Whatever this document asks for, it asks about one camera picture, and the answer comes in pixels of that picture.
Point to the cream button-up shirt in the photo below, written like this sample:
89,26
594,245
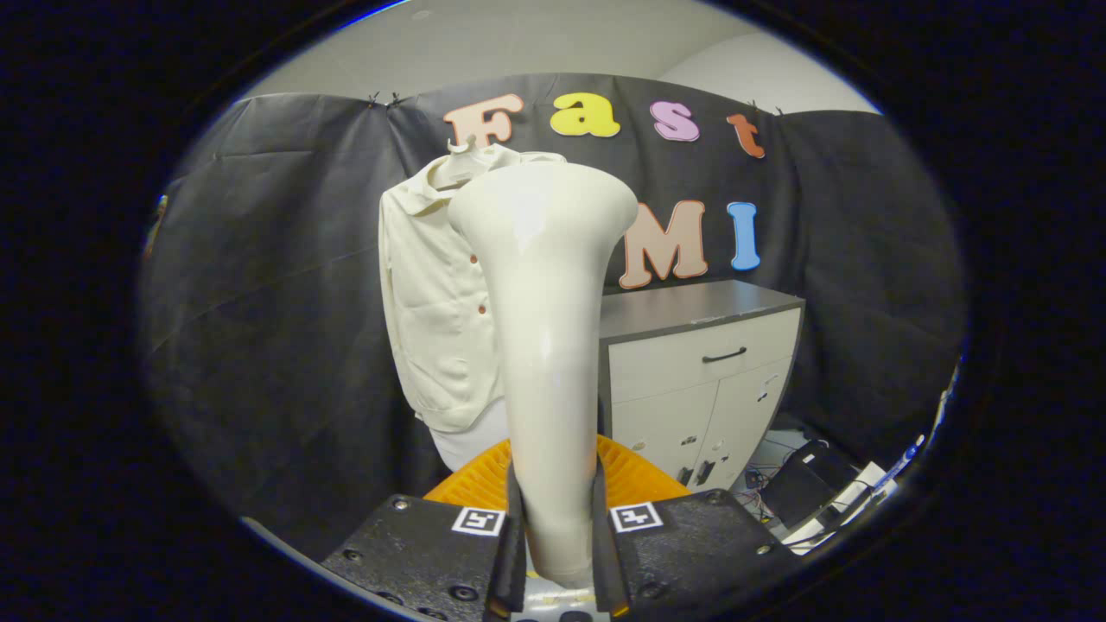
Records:
432,302

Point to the white cloth under shirt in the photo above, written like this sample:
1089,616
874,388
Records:
471,441

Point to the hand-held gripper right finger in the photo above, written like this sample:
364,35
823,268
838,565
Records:
691,544

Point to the white garment steamer head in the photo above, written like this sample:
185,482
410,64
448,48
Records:
549,345

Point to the blue pen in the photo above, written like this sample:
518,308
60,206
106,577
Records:
903,456

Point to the white cabinet with grey top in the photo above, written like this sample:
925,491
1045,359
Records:
683,371

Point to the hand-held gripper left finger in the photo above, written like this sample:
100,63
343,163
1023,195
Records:
415,553

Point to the black box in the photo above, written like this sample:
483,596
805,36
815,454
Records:
808,479

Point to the white flat device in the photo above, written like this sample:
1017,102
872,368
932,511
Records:
855,494

